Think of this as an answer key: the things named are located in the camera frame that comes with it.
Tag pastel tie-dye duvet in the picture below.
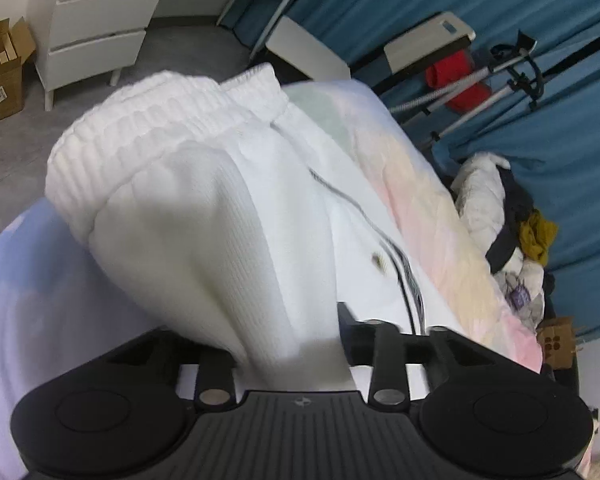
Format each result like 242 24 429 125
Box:
0 81 542 479

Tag red garment on stand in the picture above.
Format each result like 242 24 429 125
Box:
424 48 494 114

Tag brown paper shopping bag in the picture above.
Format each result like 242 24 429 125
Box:
536 316 578 370

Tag white dressing table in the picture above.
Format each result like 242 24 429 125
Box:
29 0 342 112

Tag blue curtain panel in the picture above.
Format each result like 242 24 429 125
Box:
220 0 600 111
432 28 600 341

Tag white puffer jacket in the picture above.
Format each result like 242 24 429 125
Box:
451 152 510 255

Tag mustard yellow garment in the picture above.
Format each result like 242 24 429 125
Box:
518 209 559 266

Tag cardboard box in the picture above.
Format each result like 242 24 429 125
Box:
0 18 36 120

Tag grey white crumpled clothes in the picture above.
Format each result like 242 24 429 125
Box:
494 259 545 332

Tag white zip sweatshirt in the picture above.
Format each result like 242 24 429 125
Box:
45 65 460 390

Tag black and white chair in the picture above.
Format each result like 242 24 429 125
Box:
253 11 477 93

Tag blue curtain right panel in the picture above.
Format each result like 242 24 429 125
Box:
432 28 600 341

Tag garment steamer stand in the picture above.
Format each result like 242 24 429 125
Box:
389 30 545 151

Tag blue curtain left panel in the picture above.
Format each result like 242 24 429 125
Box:
220 0 600 111

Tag black garment on pile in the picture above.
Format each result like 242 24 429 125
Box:
486 168 533 274

